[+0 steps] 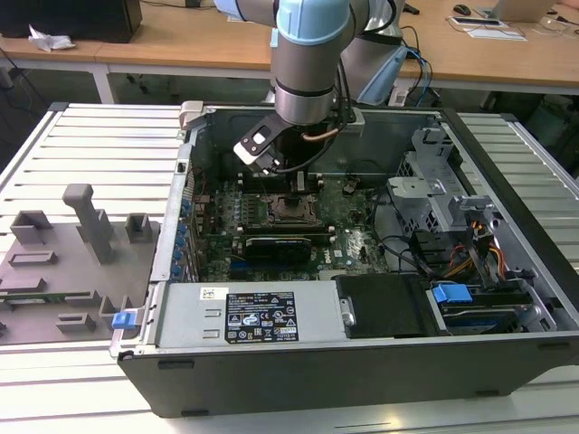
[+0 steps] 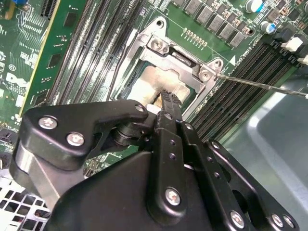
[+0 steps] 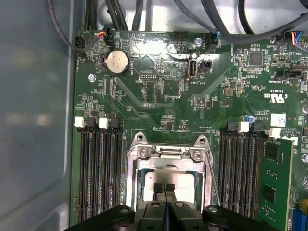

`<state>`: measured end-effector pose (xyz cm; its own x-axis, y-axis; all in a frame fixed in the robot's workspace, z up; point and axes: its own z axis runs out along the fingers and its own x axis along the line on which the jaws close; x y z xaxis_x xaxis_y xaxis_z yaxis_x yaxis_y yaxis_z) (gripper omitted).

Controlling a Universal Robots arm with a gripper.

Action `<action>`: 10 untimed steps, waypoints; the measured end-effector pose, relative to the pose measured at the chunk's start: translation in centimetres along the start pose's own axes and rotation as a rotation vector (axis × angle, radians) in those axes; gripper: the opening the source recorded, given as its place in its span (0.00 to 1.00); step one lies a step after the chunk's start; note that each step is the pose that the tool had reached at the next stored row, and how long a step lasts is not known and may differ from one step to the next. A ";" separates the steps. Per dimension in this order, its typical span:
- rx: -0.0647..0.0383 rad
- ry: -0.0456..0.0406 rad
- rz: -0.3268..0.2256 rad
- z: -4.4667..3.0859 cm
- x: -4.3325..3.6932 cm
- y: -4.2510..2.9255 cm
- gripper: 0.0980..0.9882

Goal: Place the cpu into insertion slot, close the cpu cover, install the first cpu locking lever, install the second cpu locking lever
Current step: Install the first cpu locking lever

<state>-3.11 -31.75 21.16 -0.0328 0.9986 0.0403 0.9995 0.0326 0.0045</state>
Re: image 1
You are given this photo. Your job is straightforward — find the blue cable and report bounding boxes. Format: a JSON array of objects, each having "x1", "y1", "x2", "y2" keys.
[{"x1": 416, "y1": 52, "x2": 436, "y2": 106}]

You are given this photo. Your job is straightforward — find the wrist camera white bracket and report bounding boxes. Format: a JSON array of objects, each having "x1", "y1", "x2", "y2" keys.
[{"x1": 233, "y1": 114, "x2": 290, "y2": 176}]

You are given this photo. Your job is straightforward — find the yellow red power wires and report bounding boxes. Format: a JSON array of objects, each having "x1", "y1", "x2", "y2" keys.
[{"x1": 445, "y1": 219, "x2": 508, "y2": 278}]

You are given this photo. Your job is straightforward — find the grey parts rack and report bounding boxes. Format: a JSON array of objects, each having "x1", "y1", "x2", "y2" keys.
[{"x1": 0, "y1": 183, "x2": 163, "y2": 348}]

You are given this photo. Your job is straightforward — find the green motherboard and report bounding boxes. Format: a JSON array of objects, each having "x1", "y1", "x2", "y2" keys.
[{"x1": 189, "y1": 174, "x2": 390, "y2": 284}]

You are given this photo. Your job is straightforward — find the green RAM stick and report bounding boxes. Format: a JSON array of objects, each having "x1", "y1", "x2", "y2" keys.
[{"x1": 0, "y1": 291, "x2": 91, "y2": 303}]

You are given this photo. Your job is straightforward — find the black grey PC case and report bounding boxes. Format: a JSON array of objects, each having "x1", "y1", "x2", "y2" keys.
[{"x1": 108, "y1": 99, "x2": 579, "y2": 420}]

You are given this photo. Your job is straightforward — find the black computer box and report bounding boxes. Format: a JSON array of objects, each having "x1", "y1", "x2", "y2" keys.
[{"x1": 0, "y1": 0, "x2": 144, "y2": 44}]

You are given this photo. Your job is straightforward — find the white crumpled paper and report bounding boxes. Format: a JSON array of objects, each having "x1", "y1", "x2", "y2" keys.
[{"x1": 27, "y1": 24, "x2": 76, "y2": 52}]

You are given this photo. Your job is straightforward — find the grey power supply unit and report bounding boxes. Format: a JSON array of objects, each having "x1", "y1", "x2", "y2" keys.
[{"x1": 151, "y1": 279, "x2": 358, "y2": 349}]

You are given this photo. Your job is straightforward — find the white paper sheet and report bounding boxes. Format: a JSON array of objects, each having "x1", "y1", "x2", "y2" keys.
[{"x1": 467, "y1": 25, "x2": 528, "y2": 42}]

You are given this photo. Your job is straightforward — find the white flat device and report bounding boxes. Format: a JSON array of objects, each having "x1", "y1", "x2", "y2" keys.
[{"x1": 446, "y1": 15, "x2": 504, "y2": 28}]

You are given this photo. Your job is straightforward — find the metal drive cage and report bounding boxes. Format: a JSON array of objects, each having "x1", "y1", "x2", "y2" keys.
[{"x1": 386, "y1": 127, "x2": 504, "y2": 232}]

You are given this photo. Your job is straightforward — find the silver finned chipset heatsink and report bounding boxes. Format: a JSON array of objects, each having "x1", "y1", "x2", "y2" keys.
[{"x1": 344, "y1": 229, "x2": 373, "y2": 259}]

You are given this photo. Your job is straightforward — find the silver laptop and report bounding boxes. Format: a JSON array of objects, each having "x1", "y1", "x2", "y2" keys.
[{"x1": 490, "y1": 0, "x2": 555, "y2": 23}]

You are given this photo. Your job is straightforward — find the hard disk drive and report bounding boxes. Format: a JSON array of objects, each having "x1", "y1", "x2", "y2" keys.
[{"x1": 441, "y1": 307, "x2": 519, "y2": 338}]

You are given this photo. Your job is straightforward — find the grey case handle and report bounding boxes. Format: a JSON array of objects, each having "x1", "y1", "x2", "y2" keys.
[{"x1": 178, "y1": 99, "x2": 205, "y2": 132}]

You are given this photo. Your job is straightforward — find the black graphics card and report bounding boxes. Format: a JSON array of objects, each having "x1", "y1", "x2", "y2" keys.
[{"x1": 242, "y1": 232, "x2": 314, "y2": 267}]

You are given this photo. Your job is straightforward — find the wooden desk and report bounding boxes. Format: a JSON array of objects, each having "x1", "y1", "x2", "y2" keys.
[
  {"x1": 0, "y1": 33, "x2": 112, "y2": 108},
  {"x1": 92, "y1": 0, "x2": 579, "y2": 97}
]

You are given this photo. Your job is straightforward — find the CPU socket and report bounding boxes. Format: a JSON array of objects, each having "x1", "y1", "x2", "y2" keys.
[{"x1": 266, "y1": 192, "x2": 323, "y2": 227}]

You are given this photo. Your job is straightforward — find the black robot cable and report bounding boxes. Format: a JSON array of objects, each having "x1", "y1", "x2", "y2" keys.
[{"x1": 271, "y1": 58, "x2": 358, "y2": 175}]

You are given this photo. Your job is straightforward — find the black drive bay cover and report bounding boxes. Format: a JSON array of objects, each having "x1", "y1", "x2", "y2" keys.
[{"x1": 334, "y1": 273, "x2": 449, "y2": 340}]

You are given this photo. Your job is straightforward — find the blue disk carrier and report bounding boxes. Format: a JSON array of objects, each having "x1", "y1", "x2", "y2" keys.
[{"x1": 431, "y1": 280, "x2": 474, "y2": 314}]

